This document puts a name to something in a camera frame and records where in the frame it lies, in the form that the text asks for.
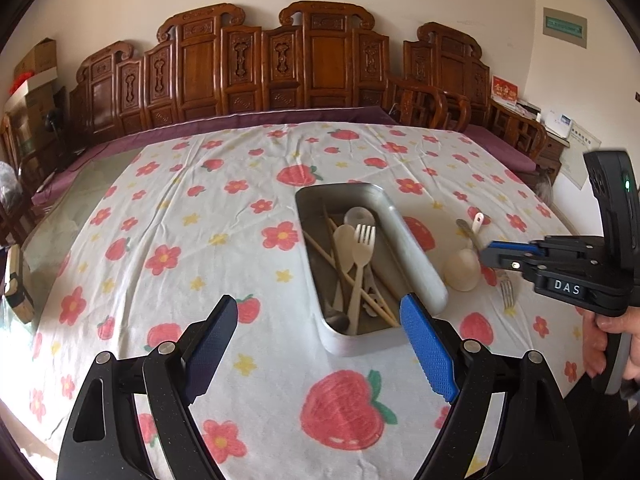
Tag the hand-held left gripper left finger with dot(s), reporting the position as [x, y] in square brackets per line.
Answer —
[210, 345]

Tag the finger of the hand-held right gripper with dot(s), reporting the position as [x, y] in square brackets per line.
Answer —
[510, 246]
[505, 261]

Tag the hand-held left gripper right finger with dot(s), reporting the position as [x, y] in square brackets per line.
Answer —
[430, 350]

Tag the metal fork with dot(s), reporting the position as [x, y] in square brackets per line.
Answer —
[507, 292]

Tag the cream plastic ladle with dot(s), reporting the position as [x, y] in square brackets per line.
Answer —
[461, 270]

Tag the rectangular metal tray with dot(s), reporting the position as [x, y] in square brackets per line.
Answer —
[420, 265]

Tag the cream plastic fork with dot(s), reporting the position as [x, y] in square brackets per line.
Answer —
[364, 252]

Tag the cream plastic spoon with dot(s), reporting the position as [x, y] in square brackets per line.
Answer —
[344, 247]

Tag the cream chopstick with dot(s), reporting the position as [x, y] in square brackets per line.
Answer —
[320, 248]

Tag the pale grey spoon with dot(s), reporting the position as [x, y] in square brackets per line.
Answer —
[360, 216]

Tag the person's right hand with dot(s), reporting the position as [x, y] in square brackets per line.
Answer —
[590, 350]

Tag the purple table cover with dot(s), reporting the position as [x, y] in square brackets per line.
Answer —
[490, 140]

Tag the white box device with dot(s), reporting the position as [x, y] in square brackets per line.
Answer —
[560, 122]

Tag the wooden side table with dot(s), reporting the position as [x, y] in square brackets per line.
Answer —
[515, 130]

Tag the strawberry flower print tablecloth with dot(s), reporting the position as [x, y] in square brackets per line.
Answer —
[175, 210]

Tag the red desk calendar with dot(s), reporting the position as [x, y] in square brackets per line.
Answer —
[504, 91]

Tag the carved wooden armchair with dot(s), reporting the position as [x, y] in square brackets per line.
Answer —
[450, 60]

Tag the carved wooden bench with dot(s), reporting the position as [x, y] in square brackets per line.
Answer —
[325, 60]

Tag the brown cardboard box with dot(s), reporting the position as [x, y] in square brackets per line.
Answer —
[30, 115]
[37, 60]

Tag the white wall board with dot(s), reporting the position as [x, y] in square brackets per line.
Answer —
[580, 160]

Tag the grey wall panel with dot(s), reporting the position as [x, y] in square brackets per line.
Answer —
[565, 27]

